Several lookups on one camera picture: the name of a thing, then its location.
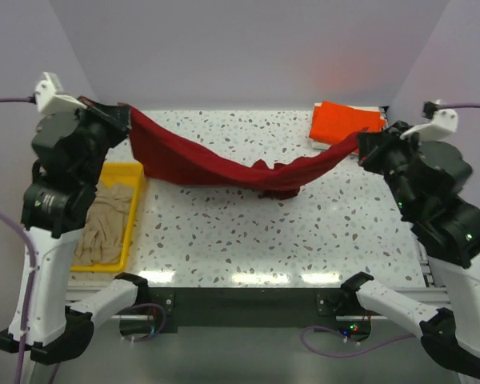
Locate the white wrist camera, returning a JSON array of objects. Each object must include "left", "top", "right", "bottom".
[
  {"left": 34, "top": 72, "right": 86, "bottom": 117},
  {"left": 400, "top": 99, "right": 458, "bottom": 142}
]

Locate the beige t shirt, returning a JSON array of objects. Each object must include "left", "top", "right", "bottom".
[{"left": 73, "top": 182, "right": 134, "bottom": 266}]

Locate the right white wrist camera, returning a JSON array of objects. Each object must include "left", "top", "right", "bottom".
[{"left": 400, "top": 99, "right": 458, "bottom": 142}]

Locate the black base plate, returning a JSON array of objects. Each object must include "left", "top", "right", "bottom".
[{"left": 118, "top": 286, "right": 372, "bottom": 336}]

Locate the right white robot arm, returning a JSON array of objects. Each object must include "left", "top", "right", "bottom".
[{"left": 340, "top": 122, "right": 480, "bottom": 379}]

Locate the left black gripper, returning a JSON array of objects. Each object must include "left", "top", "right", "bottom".
[{"left": 70, "top": 94, "right": 133, "bottom": 186}]

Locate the folded orange t shirt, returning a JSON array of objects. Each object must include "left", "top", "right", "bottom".
[{"left": 308, "top": 100, "right": 385, "bottom": 155}]

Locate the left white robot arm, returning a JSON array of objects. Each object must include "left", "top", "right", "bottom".
[{"left": 0, "top": 97, "right": 150, "bottom": 366}]

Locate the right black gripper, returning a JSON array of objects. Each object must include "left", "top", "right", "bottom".
[{"left": 357, "top": 119, "right": 427, "bottom": 215}]

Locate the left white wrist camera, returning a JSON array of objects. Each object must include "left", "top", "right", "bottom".
[{"left": 34, "top": 72, "right": 86, "bottom": 117}]

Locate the folded white t shirt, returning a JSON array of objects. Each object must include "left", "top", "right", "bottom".
[{"left": 308, "top": 102, "right": 389, "bottom": 151}]

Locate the yellow plastic tray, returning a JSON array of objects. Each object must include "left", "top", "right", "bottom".
[{"left": 70, "top": 162, "right": 146, "bottom": 274}]

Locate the dark red t shirt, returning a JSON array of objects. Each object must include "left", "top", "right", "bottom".
[{"left": 129, "top": 106, "right": 367, "bottom": 200}]

